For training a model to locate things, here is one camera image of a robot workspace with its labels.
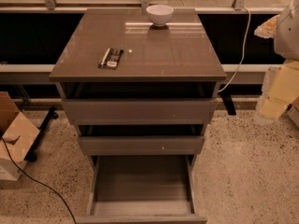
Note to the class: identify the yellowish covered gripper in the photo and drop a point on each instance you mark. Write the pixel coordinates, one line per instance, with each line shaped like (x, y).
(288, 36)

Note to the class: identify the grey bottom drawer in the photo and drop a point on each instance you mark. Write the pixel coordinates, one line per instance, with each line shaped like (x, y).
(142, 190)

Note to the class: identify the grey drawer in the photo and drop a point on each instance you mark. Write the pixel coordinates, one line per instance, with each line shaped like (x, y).
(175, 139)
(133, 112)
(142, 190)

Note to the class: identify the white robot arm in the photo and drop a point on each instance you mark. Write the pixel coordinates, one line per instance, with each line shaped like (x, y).
(280, 85)

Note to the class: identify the grey middle drawer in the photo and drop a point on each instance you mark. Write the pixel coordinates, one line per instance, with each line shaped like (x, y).
(175, 139)

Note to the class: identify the grey drawer cabinet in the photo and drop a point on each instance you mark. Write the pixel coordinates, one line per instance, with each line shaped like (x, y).
(173, 62)

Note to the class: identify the grey top drawer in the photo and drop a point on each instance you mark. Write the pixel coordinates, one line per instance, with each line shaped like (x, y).
(133, 112)

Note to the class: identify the black stand leg right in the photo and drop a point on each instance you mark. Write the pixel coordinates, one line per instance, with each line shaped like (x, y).
(228, 103)

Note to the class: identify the black stand leg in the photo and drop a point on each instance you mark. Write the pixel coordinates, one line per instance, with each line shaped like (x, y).
(52, 114)
(228, 103)

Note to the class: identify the cardboard box right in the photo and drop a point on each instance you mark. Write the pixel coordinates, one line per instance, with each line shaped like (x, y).
(293, 113)

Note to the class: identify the cardboard box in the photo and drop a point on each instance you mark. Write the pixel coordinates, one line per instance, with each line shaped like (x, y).
(18, 134)
(293, 113)

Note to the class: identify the white ceramic bowl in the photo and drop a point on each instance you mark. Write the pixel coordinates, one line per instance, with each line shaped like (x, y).
(160, 15)

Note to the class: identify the black pen package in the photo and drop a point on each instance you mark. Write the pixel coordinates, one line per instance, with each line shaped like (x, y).
(111, 58)

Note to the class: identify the black stand leg left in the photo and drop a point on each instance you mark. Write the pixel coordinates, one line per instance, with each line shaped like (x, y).
(52, 114)

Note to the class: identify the cardboard box left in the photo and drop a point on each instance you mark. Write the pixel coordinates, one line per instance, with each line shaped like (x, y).
(18, 134)

